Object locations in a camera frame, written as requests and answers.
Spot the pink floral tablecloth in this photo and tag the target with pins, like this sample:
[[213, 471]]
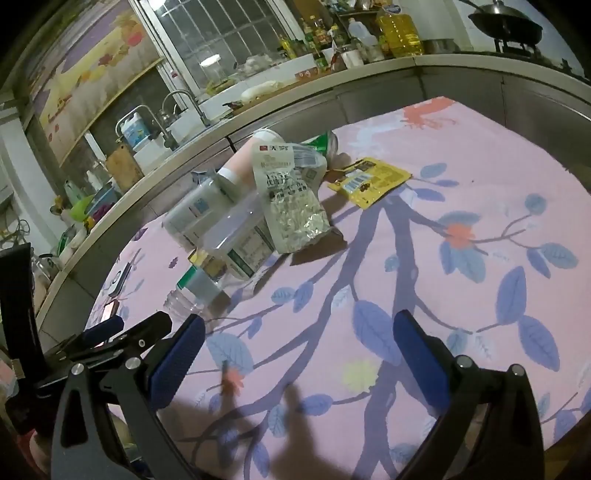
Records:
[[487, 245]]

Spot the wooden cutting board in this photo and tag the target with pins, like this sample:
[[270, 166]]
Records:
[[123, 168]]

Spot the pink paper cup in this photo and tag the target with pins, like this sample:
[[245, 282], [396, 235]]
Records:
[[236, 174]]

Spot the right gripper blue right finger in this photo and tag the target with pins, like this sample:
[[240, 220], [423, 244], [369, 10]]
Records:
[[428, 360]]

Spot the kitchen window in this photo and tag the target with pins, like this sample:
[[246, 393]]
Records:
[[207, 40]]

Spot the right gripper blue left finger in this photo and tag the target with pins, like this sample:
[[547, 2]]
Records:
[[170, 359]]

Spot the large cooking oil bottle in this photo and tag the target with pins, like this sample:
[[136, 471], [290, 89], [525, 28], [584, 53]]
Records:
[[400, 31]]

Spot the smartphone on table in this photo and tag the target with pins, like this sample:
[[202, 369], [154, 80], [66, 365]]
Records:
[[118, 281]]

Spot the kitchen faucet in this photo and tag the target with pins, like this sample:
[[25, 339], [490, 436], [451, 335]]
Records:
[[178, 120]]

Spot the green soda can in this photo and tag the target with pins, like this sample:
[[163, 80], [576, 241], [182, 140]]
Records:
[[326, 144]]

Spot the green white carton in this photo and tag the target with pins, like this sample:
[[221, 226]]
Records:
[[233, 256]]

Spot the blue detergent jug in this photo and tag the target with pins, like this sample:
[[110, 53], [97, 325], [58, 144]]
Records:
[[134, 130]]

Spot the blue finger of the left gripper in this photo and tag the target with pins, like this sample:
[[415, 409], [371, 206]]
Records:
[[104, 330]]

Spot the clear plastic bottle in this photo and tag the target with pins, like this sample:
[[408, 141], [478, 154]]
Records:
[[203, 207]]

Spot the silver foil snack bag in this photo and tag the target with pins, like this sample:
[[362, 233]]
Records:
[[287, 177]]

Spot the yellow snack wrapper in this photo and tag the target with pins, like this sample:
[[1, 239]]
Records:
[[366, 181]]

